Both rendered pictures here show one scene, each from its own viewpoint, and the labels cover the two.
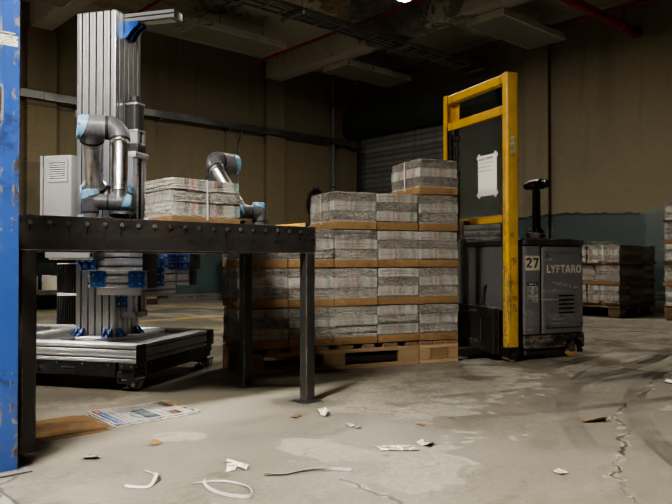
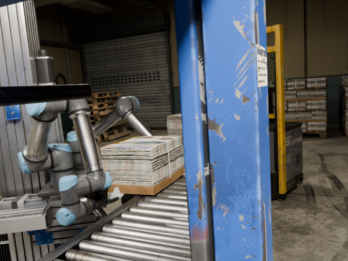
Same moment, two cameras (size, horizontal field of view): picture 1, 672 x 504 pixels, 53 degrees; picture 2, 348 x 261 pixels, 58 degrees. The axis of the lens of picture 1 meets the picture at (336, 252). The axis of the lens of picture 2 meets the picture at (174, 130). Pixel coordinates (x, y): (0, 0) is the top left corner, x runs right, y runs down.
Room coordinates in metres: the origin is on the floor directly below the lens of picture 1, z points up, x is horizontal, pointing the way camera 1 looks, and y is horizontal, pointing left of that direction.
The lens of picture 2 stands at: (1.79, 1.21, 1.30)
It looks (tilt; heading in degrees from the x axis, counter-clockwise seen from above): 8 degrees down; 337
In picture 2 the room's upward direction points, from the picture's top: 4 degrees counter-clockwise
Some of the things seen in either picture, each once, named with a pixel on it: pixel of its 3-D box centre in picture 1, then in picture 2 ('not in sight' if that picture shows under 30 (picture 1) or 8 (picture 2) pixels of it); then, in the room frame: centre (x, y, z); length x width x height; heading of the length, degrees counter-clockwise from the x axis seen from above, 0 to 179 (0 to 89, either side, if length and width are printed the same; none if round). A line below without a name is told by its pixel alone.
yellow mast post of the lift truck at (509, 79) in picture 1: (508, 209); (279, 112); (4.36, -1.11, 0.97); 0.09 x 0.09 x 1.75; 24
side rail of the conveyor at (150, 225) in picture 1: (183, 236); not in sight; (2.70, 0.61, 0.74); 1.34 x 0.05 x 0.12; 132
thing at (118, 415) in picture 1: (144, 411); not in sight; (2.87, 0.81, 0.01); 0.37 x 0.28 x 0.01; 132
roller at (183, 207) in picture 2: not in sight; (184, 211); (2.97, 0.68, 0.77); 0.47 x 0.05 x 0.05; 42
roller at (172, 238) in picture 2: not in sight; (156, 238); (2.80, 0.88, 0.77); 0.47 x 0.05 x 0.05; 42
